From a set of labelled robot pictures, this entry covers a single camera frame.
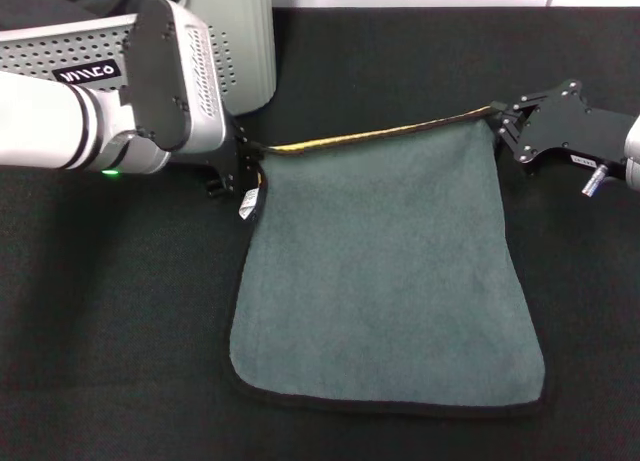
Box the black tablecloth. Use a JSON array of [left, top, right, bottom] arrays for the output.
[[0, 5, 640, 461]]

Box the silver right wrist connector plug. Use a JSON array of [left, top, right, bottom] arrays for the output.
[[582, 163, 609, 198]]

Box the grey perforated storage box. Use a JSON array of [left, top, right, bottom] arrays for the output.
[[0, 0, 279, 117]]

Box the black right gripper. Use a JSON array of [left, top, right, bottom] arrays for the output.
[[490, 79, 639, 177]]

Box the grey yellow black-trimmed towel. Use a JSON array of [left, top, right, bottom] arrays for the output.
[[228, 103, 559, 420]]

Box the black cloth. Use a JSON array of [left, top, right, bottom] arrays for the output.
[[0, 0, 185, 32]]

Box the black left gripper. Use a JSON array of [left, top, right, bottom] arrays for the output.
[[172, 113, 266, 200]]

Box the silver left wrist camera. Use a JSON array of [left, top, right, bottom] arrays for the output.
[[119, 0, 230, 155]]

